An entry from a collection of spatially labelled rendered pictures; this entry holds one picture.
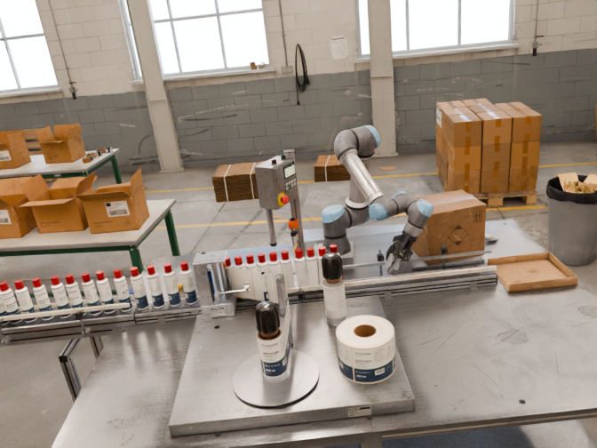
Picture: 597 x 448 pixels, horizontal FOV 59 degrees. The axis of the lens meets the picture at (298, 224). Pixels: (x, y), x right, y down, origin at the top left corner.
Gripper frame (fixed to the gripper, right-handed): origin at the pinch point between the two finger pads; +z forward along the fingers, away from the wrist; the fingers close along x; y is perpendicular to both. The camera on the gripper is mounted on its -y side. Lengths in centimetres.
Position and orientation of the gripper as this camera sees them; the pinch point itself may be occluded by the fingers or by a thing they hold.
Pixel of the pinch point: (388, 268)
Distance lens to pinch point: 243.8
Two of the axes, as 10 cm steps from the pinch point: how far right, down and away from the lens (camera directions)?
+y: 0.4, 3.8, -9.3
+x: 9.1, 3.6, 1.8
